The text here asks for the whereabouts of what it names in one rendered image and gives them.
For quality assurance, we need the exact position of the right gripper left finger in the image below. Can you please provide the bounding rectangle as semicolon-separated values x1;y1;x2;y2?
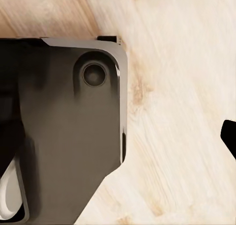
0;120;26;179

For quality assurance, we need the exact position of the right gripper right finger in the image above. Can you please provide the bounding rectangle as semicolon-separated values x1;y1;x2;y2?
220;119;236;158

